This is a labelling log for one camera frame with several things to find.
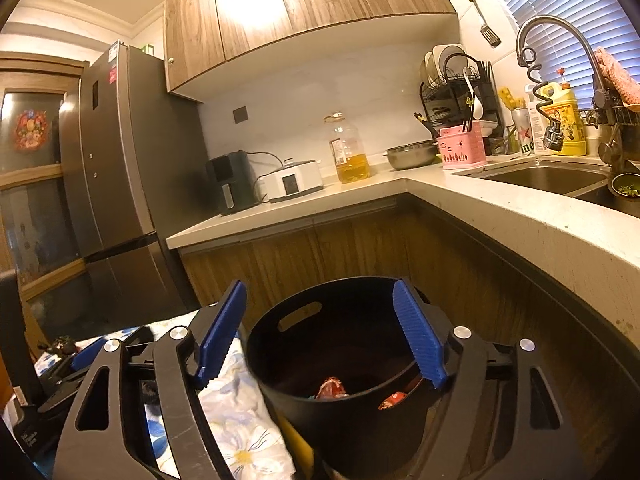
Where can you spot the white ladle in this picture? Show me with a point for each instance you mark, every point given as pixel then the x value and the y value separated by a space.
pixel 477 107

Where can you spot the metal faucet caddy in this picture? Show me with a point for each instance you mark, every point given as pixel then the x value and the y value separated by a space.
pixel 627 115

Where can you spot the pink dish cloth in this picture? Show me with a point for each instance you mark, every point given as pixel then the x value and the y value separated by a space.
pixel 617 75

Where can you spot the dark chopsticks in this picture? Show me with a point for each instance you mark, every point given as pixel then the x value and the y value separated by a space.
pixel 421 122

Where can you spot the wooden wall cabinet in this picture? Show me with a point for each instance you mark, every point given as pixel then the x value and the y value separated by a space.
pixel 300 5

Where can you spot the steel mixing bowl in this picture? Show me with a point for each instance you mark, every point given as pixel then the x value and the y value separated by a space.
pixel 410 156

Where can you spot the yellow detergent bottle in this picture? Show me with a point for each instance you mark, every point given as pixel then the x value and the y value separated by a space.
pixel 572 120

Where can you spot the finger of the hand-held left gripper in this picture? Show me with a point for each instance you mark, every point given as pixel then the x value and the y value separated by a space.
pixel 90 357
pixel 140 339

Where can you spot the steel kitchen faucet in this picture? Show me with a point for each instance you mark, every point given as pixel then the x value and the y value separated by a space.
pixel 575 30

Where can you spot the black air fryer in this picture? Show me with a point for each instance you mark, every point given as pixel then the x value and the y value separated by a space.
pixel 232 185

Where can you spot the steel kitchen sink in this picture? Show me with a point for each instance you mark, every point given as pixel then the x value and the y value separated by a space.
pixel 540 177

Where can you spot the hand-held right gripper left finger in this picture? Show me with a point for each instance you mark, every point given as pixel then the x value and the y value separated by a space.
pixel 220 340

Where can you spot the pink utensil holder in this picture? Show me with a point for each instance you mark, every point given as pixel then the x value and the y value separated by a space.
pixel 460 147

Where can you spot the grey refrigerator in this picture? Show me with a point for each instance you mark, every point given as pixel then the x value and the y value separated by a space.
pixel 125 185

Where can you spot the wooden base cabinet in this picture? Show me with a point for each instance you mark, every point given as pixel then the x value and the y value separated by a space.
pixel 300 255

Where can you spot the dark object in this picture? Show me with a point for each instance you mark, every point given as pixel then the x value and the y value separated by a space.
pixel 62 345

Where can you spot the black trash bin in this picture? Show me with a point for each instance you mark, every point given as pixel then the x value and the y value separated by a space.
pixel 310 435

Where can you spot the dark wall outlet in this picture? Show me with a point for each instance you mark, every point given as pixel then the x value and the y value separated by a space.
pixel 240 114

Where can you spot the round sink strainer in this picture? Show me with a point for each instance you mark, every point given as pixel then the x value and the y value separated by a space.
pixel 626 187

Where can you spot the red and white plastic bag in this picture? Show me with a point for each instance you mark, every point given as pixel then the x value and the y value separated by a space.
pixel 330 389

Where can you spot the hanging slotted spatula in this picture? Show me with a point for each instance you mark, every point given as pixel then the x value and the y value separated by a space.
pixel 491 35

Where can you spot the colourful round door decal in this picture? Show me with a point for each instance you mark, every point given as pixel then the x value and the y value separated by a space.
pixel 31 130

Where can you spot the black dish rack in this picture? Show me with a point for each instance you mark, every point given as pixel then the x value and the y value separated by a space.
pixel 445 105

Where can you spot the wooden glass door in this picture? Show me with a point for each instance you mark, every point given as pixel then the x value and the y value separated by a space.
pixel 30 176

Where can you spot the white beverage can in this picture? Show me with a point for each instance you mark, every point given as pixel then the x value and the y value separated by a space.
pixel 522 132

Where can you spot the blue floral tablecloth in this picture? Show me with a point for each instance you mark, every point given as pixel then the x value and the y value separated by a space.
pixel 240 440

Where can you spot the white slow cooker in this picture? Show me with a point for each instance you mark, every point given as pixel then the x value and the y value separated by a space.
pixel 292 182

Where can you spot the cooking oil bottle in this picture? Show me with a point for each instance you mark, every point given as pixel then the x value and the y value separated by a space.
pixel 350 160

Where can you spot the yellow kitchen brush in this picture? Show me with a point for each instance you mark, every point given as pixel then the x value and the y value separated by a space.
pixel 511 99

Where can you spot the white plates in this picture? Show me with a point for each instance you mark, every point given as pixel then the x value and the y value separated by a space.
pixel 442 62

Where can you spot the window blinds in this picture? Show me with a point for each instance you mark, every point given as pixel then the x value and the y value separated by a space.
pixel 575 0

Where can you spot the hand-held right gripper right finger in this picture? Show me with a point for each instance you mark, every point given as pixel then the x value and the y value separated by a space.
pixel 417 340

